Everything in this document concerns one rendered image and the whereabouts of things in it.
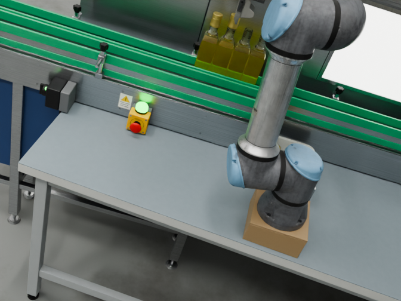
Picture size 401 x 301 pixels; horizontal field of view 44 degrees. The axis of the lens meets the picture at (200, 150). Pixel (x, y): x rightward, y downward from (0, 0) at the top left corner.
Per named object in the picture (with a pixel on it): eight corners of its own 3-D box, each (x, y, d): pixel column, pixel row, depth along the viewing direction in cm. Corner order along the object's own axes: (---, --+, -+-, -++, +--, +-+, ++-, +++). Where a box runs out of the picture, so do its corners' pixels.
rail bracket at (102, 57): (105, 77, 171) (111, 43, 163) (99, 88, 165) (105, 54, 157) (94, 74, 171) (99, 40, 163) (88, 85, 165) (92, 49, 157)
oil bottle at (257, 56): (249, 95, 187) (268, 45, 174) (247, 103, 182) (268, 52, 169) (234, 91, 187) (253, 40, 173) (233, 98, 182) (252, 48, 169)
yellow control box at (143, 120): (148, 124, 178) (153, 108, 174) (144, 136, 173) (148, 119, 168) (130, 119, 178) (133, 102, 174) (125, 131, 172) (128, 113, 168)
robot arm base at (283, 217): (307, 236, 145) (318, 212, 138) (256, 225, 144) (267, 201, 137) (303, 199, 156) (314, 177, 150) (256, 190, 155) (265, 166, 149)
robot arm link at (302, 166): (315, 206, 140) (333, 171, 132) (270, 201, 138) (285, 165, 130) (306, 177, 149) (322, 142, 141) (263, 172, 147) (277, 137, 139)
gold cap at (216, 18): (211, 27, 167) (215, 15, 164) (208, 22, 169) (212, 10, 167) (221, 28, 168) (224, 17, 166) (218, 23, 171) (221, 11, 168)
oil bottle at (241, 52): (234, 91, 187) (252, 40, 173) (233, 98, 182) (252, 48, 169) (220, 86, 186) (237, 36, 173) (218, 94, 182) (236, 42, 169)
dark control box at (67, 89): (74, 102, 177) (77, 82, 172) (67, 114, 171) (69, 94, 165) (52, 95, 176) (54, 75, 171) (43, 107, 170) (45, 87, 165)
